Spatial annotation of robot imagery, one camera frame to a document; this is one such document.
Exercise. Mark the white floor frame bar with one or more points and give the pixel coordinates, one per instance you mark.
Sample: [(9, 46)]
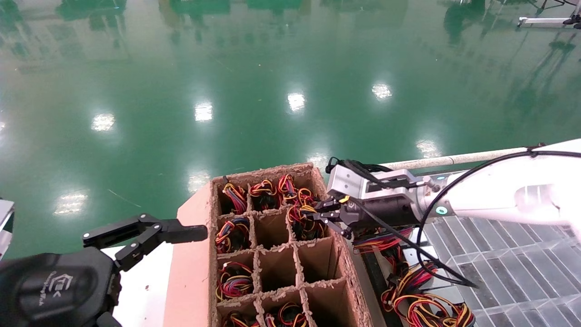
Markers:
[(540, 21)]

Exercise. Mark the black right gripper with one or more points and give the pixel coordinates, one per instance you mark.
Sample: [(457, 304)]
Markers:
[(386, 212)]

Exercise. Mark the pink cardboard flap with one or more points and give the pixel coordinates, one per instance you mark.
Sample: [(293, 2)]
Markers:
[(190, 281)]

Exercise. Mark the clear acrylic divider tray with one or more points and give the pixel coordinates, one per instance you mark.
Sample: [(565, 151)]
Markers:
[(522, 272)]

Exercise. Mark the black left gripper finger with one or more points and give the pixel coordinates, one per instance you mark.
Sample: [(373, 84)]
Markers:
[(186, 233)]

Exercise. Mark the black caster foot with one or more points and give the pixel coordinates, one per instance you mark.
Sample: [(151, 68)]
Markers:
[(573, 19)]

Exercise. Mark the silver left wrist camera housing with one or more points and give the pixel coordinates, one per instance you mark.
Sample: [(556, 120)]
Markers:
[(5, 227)]

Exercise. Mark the long white pipe rail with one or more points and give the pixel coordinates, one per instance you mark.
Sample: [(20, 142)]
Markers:
[(435, 161)]

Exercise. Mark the brown cardboard divider box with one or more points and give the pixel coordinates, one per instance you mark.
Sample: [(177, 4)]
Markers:
[(317, 259)]

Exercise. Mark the white board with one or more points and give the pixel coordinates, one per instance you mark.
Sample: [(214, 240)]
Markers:
[(145, 299)]

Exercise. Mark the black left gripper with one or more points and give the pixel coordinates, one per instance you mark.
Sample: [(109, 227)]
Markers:
[(45, 290)]

